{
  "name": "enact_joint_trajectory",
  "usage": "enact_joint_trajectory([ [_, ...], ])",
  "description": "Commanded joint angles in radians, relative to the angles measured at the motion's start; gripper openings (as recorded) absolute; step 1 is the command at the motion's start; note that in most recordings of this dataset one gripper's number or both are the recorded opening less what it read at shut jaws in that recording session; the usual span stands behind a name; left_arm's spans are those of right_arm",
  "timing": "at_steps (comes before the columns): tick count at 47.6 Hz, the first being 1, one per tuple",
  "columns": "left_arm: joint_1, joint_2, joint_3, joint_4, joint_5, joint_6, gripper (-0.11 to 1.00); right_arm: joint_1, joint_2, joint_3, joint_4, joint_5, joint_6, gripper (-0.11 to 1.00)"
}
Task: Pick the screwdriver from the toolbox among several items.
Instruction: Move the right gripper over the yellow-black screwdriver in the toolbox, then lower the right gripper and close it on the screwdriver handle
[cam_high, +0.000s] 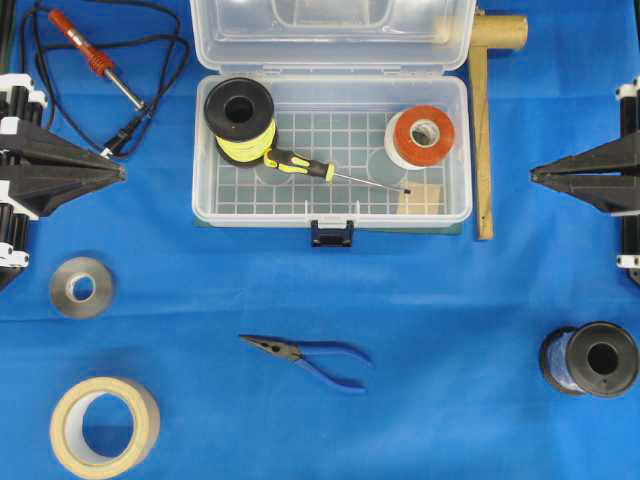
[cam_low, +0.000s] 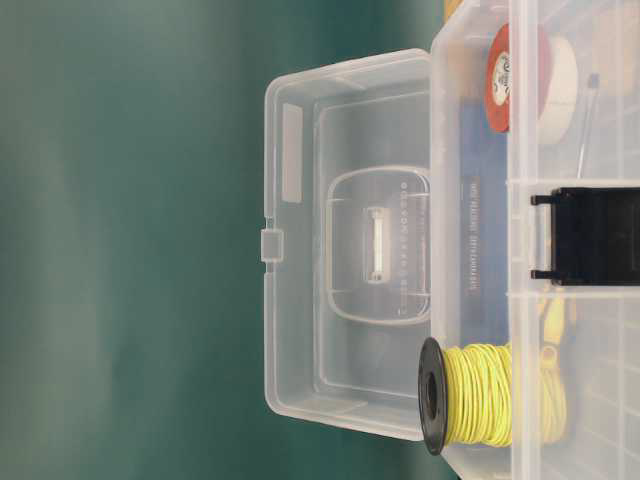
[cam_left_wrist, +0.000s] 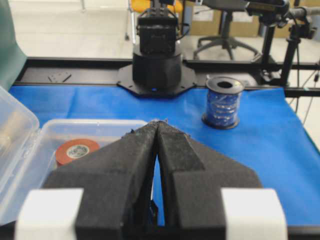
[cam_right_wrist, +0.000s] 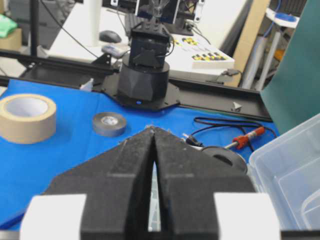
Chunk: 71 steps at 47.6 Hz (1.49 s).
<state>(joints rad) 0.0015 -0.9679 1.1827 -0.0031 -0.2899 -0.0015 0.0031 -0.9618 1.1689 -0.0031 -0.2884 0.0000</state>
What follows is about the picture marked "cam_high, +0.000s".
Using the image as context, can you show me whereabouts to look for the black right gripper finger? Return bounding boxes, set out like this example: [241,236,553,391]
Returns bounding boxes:
[531,174,639,215]
[531,131,639,176]

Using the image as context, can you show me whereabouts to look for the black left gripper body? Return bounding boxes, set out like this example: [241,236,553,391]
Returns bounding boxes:
[1,73,48,290]

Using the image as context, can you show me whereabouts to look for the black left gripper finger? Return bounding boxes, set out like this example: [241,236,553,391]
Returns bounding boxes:
[1,169,125,219]
[1,117,124,176]

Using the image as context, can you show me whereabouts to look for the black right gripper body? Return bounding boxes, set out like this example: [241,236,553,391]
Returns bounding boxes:
[614,77,640,286]

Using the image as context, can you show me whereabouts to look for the yellow black screwdriver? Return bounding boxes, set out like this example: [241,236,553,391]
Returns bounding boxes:
[263,149,411,195]

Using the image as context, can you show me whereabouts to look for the clear plastic toolbox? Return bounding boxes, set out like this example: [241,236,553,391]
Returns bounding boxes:
[191,1,476,245]

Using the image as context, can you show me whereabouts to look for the grey tape roll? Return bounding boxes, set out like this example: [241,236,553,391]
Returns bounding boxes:
[49,257,115,320]

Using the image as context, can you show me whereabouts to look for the red soldering iron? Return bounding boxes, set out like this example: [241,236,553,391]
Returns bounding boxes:
[48,9,145,111]

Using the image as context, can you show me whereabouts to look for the wooden mallet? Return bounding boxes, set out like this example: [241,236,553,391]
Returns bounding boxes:
[468,9,529,241]

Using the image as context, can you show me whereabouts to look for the small wooden block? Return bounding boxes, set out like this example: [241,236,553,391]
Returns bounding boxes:
[396,183,445,215]

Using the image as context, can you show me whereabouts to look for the red tape roll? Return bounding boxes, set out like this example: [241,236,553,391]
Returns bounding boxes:
[384,105,456,170]

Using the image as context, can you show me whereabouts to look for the blue table cloth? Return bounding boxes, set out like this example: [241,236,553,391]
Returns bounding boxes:
[1,1,639,479]

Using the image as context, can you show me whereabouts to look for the beige masking tape roll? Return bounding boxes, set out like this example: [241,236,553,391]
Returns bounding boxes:
[49,376,161,479]

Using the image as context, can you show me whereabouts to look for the black power cable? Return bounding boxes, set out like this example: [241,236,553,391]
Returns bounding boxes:
[18,0,190,160]

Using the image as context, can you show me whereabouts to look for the yellow wire spool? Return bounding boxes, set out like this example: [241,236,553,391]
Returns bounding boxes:
[203,77,277,168]

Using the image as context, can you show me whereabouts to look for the blue wire spool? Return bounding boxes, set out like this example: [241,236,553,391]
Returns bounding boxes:
[538,322,639,398]

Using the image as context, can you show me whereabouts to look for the blue handled needle-nose pliers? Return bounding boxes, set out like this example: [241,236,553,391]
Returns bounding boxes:
[239,334,372,395]

